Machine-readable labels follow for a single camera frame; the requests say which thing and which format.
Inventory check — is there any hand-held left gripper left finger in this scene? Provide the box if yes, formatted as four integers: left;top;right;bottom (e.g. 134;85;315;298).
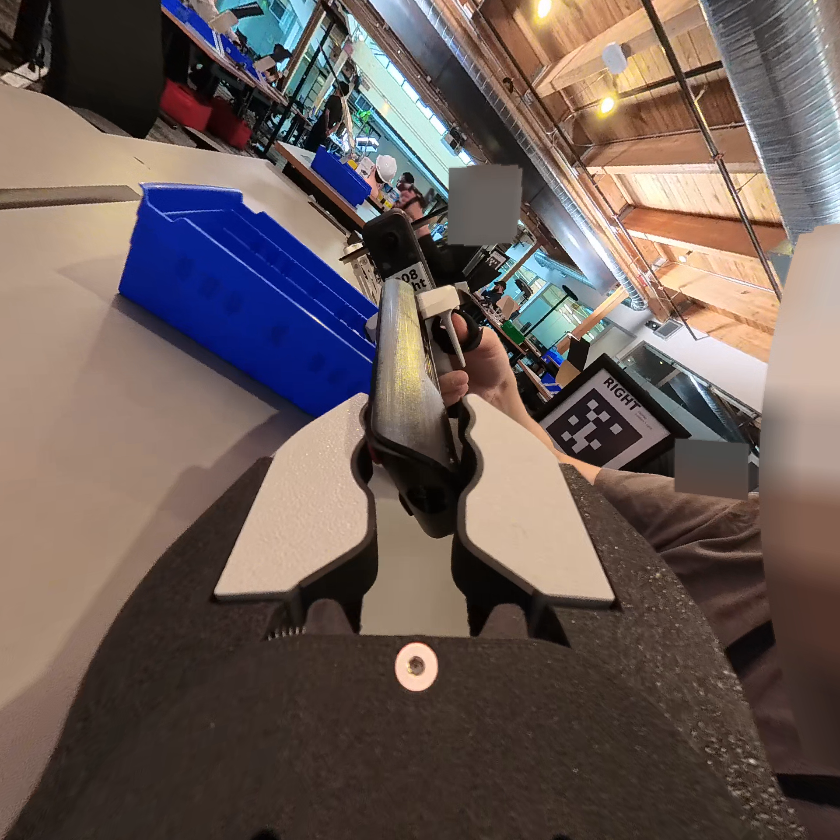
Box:
214;392;380;614

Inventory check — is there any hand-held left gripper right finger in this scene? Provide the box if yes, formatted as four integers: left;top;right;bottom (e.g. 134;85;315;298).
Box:
450;394;618;614

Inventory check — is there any black silver remote control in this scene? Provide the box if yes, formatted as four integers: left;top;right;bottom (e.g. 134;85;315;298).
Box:
366;281;463;540

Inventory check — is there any person's right forearm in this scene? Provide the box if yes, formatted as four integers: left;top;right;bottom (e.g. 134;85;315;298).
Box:
523;417;770;631

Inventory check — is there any person's right hand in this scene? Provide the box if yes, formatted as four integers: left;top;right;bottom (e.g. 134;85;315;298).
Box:
440;323;540;435

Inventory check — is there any small blue plastic bin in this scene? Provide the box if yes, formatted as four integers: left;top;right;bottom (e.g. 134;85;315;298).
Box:
311;146;372;205

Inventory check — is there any wooden work table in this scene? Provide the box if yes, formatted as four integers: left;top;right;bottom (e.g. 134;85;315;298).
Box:
272;140;376;231

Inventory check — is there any blue plastic storage bin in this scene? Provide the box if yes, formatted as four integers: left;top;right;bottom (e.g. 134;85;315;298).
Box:
118;182;379;418

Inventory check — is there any red plastic bin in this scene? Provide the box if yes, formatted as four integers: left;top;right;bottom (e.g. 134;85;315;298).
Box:
209;98;254;149
161;79;214;130

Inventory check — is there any long wooden workbench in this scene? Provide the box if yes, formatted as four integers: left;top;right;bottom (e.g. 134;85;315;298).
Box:
161;0;311;142

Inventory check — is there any person's dark shirt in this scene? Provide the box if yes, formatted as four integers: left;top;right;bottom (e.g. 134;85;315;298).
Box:
722;623;840;840

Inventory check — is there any black chair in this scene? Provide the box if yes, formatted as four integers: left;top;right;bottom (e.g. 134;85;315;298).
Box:
45;0;165;139

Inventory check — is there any long narrow silver air duct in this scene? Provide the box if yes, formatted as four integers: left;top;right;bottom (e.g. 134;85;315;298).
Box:
412;0;660;317

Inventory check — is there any wide ribbed silver air duct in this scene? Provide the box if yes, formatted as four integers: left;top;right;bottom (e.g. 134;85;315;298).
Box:
698;0;840;232

